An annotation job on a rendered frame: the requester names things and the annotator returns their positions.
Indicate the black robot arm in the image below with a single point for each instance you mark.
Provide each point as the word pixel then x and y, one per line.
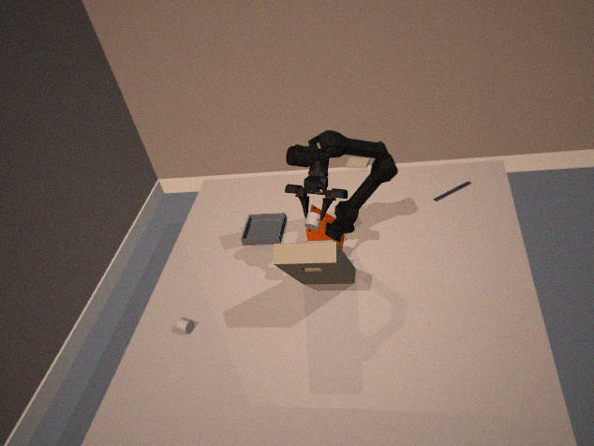
pixel 333 144

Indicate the grey-brown rectangular panel with square hole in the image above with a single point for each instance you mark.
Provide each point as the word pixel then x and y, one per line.
pixel 315 263

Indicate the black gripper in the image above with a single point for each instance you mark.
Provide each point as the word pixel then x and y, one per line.
pixel 330 195

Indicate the dark grey flat bar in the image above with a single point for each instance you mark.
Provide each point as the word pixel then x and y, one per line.
pixel 451 191

